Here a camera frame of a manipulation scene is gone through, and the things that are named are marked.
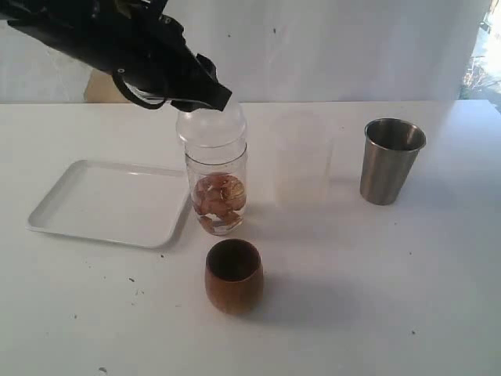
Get brown chunks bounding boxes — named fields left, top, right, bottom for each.
left=191, top=173, right=247, bottom=236

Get white rectangular plastic tray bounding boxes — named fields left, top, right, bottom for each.
left=27, top=160, right=189, bottom=249

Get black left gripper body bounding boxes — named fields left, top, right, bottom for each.
left=97, top=11, right=204, bottom=107

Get clear plastic tumbler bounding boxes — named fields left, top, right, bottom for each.
left=185, top=142, right=247, bottom=236

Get brown wooden cup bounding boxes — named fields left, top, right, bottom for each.
left=204, top=239, right=264, bottom=316

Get stainless steel cup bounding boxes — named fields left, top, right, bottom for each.
left=359, top=118, right=427, bottom=205

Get clear dome lid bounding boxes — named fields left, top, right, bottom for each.
left=176, top=99, right=247, bottom=148

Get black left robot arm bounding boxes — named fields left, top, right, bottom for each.
left=1, top=0, right=232, bottom=112

